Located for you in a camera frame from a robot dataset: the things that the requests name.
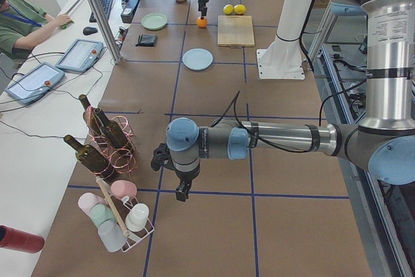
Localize orange mandarin fruit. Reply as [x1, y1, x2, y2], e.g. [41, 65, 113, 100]
[196, 16, 208, 29]

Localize light blue plate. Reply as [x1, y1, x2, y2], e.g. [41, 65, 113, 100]
[182, 48, 213, 71]

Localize mint green plate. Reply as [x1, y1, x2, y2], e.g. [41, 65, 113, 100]
[141, 13, 168, 30]

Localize yellow lemon upper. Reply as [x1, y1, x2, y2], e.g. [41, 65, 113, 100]
[223, 4, 234, 16]

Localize yellow lemon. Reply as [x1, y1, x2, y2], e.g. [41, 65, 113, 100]
[233, 4, 246, 15]
[223, 4, 234, 16]

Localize yellow lemon lower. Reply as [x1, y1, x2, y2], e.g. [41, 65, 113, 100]
[233, 4, 246, 15]

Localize bamboo cutting board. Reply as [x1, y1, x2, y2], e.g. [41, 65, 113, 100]
[217, 16, 255, 47]

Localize black computer box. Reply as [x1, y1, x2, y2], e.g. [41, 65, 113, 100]
[121, 0, 139, 23]

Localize mint green plastic cup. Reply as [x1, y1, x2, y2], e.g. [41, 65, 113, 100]
[88, 204, 117, 228]

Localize dark green wine bottle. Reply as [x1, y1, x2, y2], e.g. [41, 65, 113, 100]
[78, 94, 105, 143]
[94, 108, 134, 154]
[64, 134, 118, 182]

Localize pale pink plastic cup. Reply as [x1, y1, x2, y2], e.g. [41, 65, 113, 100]
[78, 193, 107, 216]

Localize black keyboard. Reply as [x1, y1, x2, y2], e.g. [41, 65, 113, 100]
[99, 0, 113, 19]

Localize black computer mouse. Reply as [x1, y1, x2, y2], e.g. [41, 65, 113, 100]
[82, 27, 98, 36]

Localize blue teach pendant far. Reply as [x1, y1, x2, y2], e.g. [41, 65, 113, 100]
[55, 39, 104, 73]

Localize blue teach pendant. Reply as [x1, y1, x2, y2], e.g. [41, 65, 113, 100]
[5, 62, 65, 104]
[55, 39, 104, 73]

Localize red bottle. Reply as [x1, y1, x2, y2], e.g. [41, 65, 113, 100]
[1, 225, 45, 254]

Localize blue teach pendant near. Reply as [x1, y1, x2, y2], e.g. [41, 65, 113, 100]
[5, 62, 65, 104]

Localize seated person green shirt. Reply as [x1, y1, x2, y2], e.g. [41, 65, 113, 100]
[1, 0, 73, 64]

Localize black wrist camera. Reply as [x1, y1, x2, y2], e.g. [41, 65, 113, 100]
[150, 143, 174, 171]

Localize white wire cup rack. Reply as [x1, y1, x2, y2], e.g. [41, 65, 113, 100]
[96, 178, 154, 253]

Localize wooden rack handle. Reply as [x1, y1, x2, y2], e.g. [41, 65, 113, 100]
[96, 178, 130, 237]

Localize copper wire bottle rack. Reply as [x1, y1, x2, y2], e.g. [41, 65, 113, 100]
[83, 104, 136, 182]

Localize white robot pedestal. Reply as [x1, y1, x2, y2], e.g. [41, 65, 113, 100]
[257, 0, 313, 80]

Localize aluminium frame post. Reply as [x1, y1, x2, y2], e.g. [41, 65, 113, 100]
[88, 0, 121, 64]

